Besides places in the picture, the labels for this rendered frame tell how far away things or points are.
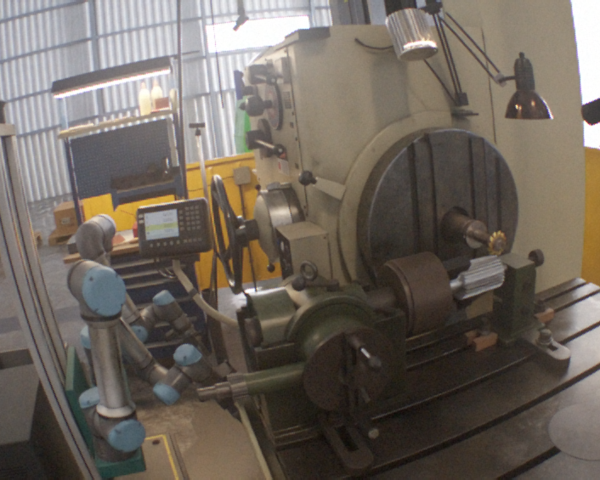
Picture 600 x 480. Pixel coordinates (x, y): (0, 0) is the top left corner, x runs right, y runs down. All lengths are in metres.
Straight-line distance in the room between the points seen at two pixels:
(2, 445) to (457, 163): 1.64
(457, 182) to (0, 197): 1.31
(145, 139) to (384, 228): 2.34
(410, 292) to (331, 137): 0.51
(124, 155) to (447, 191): 2.47
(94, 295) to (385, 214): 0.77
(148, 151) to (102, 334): 2.31
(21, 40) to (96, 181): 12.20
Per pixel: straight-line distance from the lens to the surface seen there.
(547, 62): 1.88
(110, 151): 3.47
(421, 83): 1.50
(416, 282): 1.10
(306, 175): 1.31
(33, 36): 15.33
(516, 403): 1.15
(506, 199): 1.59
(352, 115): 1.40
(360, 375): 0.93
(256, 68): 1.68
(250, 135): 1.77
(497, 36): 1.71
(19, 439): 1.63
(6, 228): 1.45
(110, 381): 1.32
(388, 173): 1.34
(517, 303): 1.36
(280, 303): 1.03
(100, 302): 1.21
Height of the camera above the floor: 1.69
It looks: 15 degrees down
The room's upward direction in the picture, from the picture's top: 7 degrees counter-clockwise
